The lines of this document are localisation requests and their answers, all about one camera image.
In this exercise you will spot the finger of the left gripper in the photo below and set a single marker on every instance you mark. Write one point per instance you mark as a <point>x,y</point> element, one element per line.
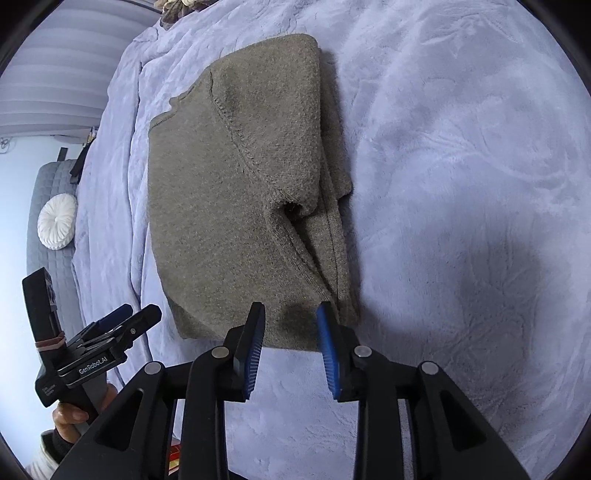
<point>121,338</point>
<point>107,323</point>

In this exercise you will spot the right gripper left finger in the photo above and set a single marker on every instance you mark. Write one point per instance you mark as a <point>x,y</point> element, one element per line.
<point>168,422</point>

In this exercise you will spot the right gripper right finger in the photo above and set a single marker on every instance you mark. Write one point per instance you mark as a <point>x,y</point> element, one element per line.
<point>413,422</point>

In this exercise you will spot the olive brown knit sweater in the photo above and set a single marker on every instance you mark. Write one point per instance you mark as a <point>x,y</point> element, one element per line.
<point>246,171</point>

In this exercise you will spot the cream striped clothes pile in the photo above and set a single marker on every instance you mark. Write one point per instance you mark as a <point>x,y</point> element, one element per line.
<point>173,10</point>

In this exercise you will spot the person's left hand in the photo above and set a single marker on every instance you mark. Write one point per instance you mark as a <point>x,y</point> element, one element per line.
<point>66,417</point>

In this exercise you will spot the round white pleated cushion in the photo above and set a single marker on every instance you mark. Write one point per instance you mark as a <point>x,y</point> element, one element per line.
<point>56,221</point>

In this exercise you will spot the grey quilted sofa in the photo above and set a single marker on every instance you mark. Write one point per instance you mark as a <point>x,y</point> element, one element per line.
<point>53,179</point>

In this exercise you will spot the grey pleated curtain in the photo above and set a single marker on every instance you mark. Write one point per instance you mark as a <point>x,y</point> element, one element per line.
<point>56,82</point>

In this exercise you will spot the lavender plush bed blanket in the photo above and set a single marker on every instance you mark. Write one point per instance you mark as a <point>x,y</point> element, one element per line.
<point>468,133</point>

